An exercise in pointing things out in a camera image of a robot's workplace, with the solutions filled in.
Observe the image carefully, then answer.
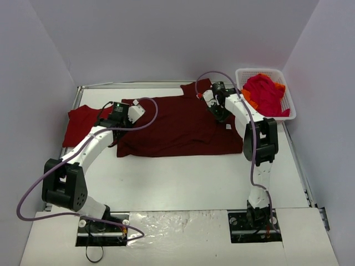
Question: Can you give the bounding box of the dark maroon t shirt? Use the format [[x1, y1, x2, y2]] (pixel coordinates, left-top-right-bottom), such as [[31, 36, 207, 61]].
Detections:
[[116, 79, 243, 157]]

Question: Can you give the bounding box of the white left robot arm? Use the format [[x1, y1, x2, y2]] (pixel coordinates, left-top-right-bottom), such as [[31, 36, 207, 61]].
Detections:
[[42, 100, 145, 232]]

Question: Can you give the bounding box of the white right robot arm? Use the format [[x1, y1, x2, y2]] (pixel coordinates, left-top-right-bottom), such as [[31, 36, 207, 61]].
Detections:
[[202, 81, 278, 229]]

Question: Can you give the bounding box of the folded red t shirt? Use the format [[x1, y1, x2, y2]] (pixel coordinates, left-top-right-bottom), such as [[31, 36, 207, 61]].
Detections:
[[62, 105, 113, 148]]

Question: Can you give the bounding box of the white plastic laundry basket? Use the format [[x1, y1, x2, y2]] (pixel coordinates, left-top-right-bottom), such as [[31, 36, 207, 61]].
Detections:
[[235, 68, 296, 121]]

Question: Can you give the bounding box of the crimson pink t shirt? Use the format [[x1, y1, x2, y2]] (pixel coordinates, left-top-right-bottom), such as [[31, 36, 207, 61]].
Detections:
[[241, 73, 290, 117]]

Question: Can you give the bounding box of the orange t shirt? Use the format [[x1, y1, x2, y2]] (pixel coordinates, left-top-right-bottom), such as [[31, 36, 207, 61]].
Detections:
[[242, 83, 286, 110]]

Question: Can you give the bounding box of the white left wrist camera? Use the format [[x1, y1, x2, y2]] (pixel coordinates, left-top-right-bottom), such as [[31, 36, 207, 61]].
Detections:
[[128, 99, 145, 124]]

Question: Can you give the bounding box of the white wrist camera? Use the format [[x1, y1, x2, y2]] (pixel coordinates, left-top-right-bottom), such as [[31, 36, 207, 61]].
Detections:
[[128, 99, 145, 124], [196, 89, 217, 109]]

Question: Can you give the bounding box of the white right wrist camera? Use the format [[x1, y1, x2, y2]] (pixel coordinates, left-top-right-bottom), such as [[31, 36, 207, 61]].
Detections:
[[196, 89, 217, 109]]

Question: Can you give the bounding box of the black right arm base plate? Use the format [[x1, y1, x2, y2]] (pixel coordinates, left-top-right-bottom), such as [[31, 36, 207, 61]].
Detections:
[[227, 210, 282, 244]]

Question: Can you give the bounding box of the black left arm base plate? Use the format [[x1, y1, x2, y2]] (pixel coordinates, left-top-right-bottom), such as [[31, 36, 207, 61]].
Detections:
[[75, 218, 128, 247]]

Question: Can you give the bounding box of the thin black cable loop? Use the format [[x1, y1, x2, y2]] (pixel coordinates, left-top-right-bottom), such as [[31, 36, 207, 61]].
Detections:
[[84, 243, 105, 263]]

